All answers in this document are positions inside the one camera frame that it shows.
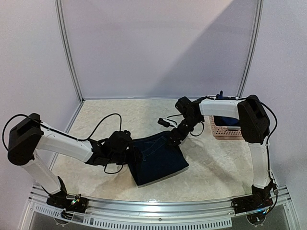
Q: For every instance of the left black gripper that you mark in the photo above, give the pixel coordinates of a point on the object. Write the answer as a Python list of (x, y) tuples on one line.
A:
[(134, 156)]

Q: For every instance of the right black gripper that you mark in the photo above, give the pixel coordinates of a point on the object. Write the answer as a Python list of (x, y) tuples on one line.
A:
[(174, 138)]

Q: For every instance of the dark blue denim jeans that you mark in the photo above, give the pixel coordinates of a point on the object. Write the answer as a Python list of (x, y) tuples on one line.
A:
[(158, 159)]

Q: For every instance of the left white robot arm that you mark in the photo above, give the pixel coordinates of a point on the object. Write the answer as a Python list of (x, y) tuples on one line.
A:
[(32, 134)]

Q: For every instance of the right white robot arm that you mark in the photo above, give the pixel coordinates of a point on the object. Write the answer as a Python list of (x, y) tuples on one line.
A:
[(253, 121)]

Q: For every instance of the pink plastic laundry basket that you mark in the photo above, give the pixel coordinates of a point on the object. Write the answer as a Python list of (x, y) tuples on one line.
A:
[(225, 132)]

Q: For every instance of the blue garment in basket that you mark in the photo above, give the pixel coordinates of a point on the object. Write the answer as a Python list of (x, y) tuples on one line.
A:
[(226, 121)]

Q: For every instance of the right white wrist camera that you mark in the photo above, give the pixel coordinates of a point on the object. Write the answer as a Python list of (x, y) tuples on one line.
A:
[(167, 122)]

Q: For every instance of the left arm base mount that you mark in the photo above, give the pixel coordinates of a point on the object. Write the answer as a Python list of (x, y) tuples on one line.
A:
[(60, 200)]

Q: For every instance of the aluminium front rail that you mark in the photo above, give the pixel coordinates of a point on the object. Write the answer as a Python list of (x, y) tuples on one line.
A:
[(104, 214)]

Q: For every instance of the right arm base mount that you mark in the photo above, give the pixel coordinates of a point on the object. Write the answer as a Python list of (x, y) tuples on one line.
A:
[(255, 207)]

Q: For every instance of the left aluminium frame post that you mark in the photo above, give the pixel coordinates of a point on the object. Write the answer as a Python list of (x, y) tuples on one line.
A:
[(67, 49)]

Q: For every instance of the aluminium frame post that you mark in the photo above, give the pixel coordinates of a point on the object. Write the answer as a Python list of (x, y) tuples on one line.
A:
[(67, 49), (252, 47)]

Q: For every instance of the right aluminium frame post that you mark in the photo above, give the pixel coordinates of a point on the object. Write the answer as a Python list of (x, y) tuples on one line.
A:
[(252, 47)]

